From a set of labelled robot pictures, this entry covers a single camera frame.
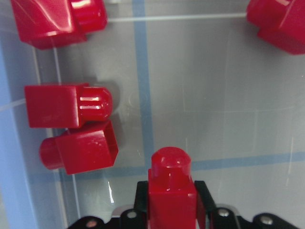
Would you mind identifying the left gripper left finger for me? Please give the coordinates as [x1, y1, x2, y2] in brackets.
[133, 181, 148, 214]

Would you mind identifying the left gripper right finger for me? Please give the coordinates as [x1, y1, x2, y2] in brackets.
[194, 181, 216, 214]

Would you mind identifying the red block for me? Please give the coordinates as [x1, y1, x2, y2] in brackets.
[148, 146, 197, 229]
[246, 0, 305, 55]
[24, 83, 113, 128]
[11, 0, 108, 50]
[39, 120, 119, 175]

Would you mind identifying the clear plastic storage box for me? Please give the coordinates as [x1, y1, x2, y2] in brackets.
[0, 0, 305, 229]

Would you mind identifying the blue plastic tray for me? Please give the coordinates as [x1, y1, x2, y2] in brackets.
[0, 47, 27, 229]

